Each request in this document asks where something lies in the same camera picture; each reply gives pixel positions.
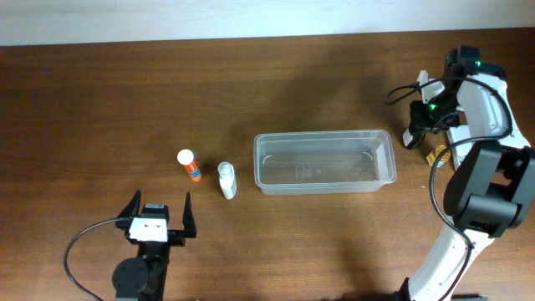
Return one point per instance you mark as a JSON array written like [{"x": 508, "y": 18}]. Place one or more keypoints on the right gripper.
[{"x": 420, "y": 124}]

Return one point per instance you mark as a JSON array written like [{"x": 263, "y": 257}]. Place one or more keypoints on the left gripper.
[{"x": 178, "y": 237}]

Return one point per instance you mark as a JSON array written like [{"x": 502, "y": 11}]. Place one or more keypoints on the dark bottle white cap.
[{"x": 412, "y": 141}]

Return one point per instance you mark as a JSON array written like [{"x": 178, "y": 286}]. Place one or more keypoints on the small jar gold lid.
[{"x": 439, "y": 156}]

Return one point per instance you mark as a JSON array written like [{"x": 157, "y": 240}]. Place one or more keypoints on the white spray bottle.
[{"x": 227, "y": 180}]

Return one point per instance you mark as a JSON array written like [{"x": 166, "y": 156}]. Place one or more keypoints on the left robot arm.
[{"x": 143, "y": 277}]

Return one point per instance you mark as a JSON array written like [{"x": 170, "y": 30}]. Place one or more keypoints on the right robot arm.
[{"x": 492, "y": 189}]

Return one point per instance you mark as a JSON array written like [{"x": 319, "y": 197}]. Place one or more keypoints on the clear plastic container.
[{"x": 323, "y": 162}]

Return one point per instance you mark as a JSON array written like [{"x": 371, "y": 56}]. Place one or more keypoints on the orange tube white cap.
[{"x": 187, "y": 159}]

